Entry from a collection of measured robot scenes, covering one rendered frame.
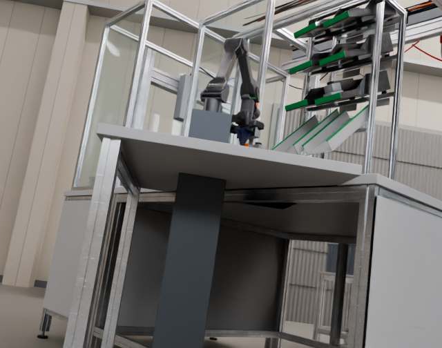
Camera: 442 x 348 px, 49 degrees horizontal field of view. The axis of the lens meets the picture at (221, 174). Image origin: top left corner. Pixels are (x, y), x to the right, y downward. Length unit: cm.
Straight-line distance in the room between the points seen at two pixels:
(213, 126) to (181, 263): 47
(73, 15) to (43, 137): 164
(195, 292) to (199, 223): 22
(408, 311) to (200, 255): 65
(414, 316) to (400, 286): 13
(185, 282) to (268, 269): 174
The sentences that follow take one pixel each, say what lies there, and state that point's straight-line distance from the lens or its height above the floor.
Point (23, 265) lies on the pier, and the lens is 613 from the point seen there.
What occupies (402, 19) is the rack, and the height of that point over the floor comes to 162.
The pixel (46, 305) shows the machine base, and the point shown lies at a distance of 305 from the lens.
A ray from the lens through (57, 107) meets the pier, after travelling 633.
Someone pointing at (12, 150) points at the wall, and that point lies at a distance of 659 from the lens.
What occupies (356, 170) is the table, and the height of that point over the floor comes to 84.
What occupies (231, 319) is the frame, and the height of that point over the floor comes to 24.
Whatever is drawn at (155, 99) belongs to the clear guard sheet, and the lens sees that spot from 344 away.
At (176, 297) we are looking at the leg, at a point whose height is 43.
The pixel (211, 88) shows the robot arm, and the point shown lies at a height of 117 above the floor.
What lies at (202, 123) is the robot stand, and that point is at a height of 101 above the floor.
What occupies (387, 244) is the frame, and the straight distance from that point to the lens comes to 147.
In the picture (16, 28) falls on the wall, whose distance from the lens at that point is 712.
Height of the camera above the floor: 55
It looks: 11 degrees up
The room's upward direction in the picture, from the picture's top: 8 degrees clockwise
